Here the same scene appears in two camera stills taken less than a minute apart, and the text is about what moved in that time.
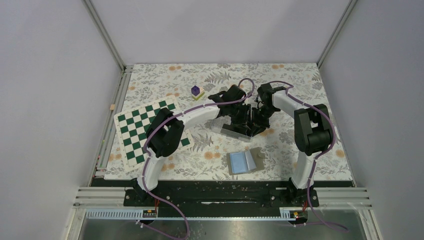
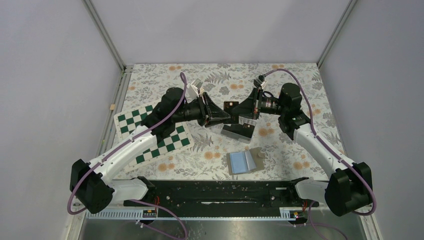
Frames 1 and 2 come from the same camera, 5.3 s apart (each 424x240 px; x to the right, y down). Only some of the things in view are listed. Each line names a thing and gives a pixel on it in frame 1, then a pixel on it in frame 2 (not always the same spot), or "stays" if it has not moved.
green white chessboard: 132,125 stays
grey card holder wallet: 241,162 stays
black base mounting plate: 222,192 stays
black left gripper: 244,122 → 214,110
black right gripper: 259,126 → 250,108
